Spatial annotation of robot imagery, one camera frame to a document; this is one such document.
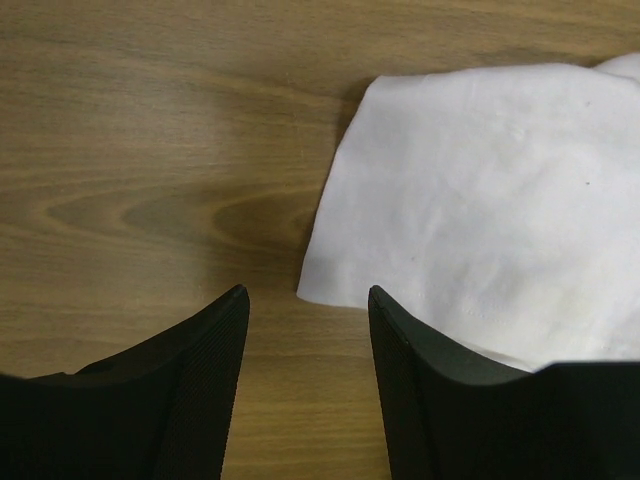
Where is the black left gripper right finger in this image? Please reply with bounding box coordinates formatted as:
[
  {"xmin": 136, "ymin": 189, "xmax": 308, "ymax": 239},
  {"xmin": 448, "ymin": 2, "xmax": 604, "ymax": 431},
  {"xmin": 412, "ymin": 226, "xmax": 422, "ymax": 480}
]
[{"xmin": 368, "ymin": 286, "xmax": 639, "ymax": 479}]

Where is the white t shirt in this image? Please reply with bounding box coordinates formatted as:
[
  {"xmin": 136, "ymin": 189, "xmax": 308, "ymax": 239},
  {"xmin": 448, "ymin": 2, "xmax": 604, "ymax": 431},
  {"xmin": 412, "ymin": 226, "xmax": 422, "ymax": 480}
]
[{"xmin": 297, "ymin": 53, "xmax": 639, "ymax": 370}]

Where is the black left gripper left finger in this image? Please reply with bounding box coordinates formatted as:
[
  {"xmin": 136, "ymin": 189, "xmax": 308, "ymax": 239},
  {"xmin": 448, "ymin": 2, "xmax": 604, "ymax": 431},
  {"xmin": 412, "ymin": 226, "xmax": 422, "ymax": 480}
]
[{"xmin": 1, "ymin": 285, "xmax": 250, "ymax": 479}]

